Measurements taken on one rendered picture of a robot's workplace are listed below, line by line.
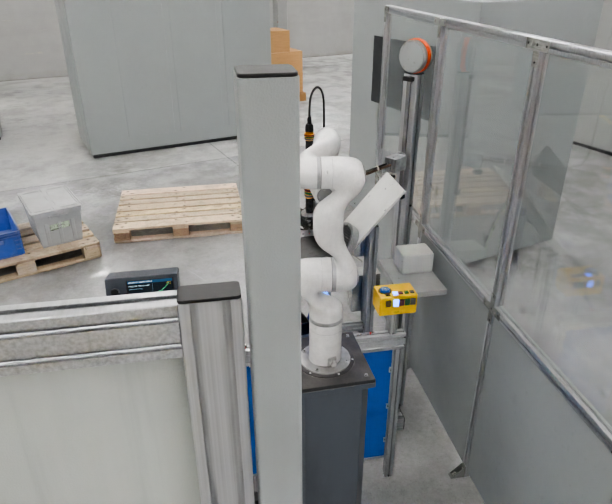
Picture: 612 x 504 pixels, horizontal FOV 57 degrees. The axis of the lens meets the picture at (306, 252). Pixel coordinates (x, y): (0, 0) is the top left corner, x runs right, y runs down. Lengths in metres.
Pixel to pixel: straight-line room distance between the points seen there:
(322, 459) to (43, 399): 1.75
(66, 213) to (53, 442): 4.49
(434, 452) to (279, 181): 2.80
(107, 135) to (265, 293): 7.45
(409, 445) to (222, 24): 6.22
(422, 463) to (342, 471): 0.83
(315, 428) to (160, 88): 6.32
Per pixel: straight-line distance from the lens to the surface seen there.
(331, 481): 2.41
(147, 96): 7.92
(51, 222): 5.14
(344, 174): 1.72
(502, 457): 2.69
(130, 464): 0.70
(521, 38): 2.26
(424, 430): 3.30
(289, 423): 0.62
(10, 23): 14.31
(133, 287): 2.17
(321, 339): 2.04
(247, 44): 8.24
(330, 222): 1.79
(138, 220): 5.51
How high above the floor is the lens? 2.27
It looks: 27 degrees down
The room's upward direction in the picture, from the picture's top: straight up
